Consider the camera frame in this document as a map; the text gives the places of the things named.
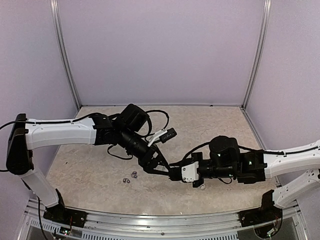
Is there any purple earbud front left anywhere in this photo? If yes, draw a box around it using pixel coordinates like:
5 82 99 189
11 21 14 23
122 178 131 184

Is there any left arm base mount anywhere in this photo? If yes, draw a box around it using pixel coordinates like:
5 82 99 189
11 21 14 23
43 205 88 228

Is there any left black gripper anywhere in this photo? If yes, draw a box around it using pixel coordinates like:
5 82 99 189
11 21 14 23
118 127 174 176

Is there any front aluminium rail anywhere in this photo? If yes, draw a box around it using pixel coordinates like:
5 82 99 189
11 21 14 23
17 199 310 240

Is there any aluminium frame post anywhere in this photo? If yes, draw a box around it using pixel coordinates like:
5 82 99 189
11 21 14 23
242 0 272 112
49 0 82 110

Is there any purple earbud near case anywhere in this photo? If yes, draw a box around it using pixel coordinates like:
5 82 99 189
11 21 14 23
131 171 138 179

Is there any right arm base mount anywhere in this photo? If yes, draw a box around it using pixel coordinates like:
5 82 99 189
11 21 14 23
238 190 283 227

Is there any left aluminium frame post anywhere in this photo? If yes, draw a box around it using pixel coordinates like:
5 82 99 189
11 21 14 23
49 0 82 110

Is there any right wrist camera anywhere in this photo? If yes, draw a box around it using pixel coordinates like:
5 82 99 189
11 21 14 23
181 161 200 183

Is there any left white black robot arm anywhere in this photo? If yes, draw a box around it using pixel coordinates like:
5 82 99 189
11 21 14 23
6 103 172 223

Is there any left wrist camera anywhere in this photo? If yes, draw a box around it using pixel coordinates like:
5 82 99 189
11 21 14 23
147 128 177 147

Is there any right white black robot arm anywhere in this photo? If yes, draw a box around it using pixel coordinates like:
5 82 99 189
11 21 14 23
169 135 320 222

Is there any right aluminium frame post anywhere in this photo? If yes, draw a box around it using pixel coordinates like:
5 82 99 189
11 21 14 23
242 0 272 112

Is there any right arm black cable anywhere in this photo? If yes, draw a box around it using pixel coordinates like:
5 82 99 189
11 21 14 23
181 142 320 168

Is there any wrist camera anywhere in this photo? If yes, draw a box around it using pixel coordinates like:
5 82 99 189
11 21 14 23
147 128 177 147
181 161 200 183

